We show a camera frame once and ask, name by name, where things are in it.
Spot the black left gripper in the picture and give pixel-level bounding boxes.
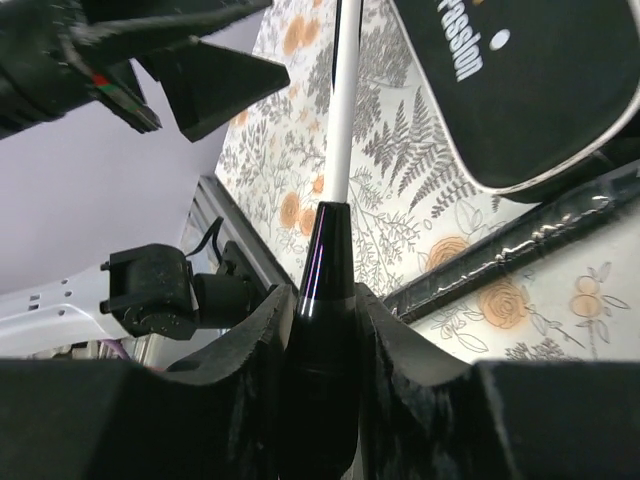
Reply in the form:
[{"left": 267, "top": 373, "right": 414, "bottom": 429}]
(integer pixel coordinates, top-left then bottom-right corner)
[{"left": 1, "top": 1, "right": 290, "bottom": 143}]

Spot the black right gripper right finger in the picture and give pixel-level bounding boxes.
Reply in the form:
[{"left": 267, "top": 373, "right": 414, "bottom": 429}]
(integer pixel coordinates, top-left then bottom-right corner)
[{"left": 356, "top": 284, "right": 639, "bottom": 479}]

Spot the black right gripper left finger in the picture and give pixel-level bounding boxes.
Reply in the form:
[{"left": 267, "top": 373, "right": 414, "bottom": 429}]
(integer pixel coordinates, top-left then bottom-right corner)
[{"left": 1, "top": 285, "right": 295, "bottom": 479}]

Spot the white strung badminton racket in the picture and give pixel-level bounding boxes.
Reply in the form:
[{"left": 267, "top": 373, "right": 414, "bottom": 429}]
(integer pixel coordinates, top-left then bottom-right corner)
[{"left": 278, "top": 1, "right": 363, "bottom": 479}]

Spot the black sport racket cover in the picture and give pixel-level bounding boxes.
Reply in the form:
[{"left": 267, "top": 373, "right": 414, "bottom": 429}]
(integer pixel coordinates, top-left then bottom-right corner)
[{"left": 394, "top": 0, "right": 639, "bottom": 203}]

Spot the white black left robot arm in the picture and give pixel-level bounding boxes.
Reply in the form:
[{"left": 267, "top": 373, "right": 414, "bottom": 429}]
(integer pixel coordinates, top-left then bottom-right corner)
[{"left": 1, "top": 1, "right": 290, "bottom": 357}]

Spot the white unstrung badminton racket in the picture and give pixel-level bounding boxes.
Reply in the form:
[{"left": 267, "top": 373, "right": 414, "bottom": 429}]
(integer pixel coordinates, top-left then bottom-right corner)
[{"left": 384, "top": 161, "right": 639, "bottom": 324}]

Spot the floral patterned table mat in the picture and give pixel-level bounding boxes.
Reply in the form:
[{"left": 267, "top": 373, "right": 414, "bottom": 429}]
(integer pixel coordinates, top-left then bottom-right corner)
[{"left": 216, "top": 1, "right": 639, "bottom": 362}]

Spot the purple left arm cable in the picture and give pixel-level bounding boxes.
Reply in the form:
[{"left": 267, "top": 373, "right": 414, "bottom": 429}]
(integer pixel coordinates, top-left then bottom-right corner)
[{"left": 99, "top": 337, "right": 131, "bottom": 361}]

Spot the aluminium frame rail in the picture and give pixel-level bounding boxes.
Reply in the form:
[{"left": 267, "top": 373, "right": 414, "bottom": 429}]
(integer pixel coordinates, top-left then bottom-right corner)
[{"left": 182, "top": 176, "right": 297, "bottom": 292}]

